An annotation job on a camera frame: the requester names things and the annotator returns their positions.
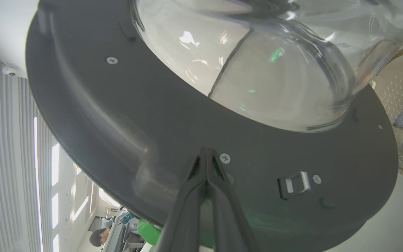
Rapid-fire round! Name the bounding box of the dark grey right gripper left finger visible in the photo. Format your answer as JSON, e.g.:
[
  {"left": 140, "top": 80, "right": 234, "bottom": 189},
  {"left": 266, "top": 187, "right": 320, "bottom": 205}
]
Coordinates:
[{"left": 154, "top": 148, "right": 207, "bottom": 252}]

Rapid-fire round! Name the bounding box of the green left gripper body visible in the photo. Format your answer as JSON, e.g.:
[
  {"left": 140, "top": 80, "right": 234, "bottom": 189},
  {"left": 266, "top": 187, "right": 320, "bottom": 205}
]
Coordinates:
[{"left": 137, "top": 219, "right": 162, "bottom": 246}]

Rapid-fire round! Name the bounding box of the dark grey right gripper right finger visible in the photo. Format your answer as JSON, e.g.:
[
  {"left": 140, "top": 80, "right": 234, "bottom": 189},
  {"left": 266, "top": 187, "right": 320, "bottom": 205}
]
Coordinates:
[{"left": 207, "top": 149, "right": 260, "bottom": 252}]

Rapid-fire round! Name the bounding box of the black washer door glass bowl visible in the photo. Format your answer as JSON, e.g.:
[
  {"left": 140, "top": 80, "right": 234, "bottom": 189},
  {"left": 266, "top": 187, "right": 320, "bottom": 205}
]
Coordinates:
[{"left": 26, "top": 0, "right": 403, "bottom": 252}]

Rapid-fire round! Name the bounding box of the cream laundry basket brown rim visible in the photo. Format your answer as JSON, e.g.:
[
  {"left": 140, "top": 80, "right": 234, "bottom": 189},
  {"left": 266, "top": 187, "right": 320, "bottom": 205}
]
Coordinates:
[{"left": 371, "top": 43, "right": 403, "bottom": 183}]

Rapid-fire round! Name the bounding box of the person with dark hair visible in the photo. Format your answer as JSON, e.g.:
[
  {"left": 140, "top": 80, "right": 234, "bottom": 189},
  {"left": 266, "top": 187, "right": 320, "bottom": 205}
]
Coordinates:
[{"left": 89, "top": 227, "right": 112, "bottom": 247}]

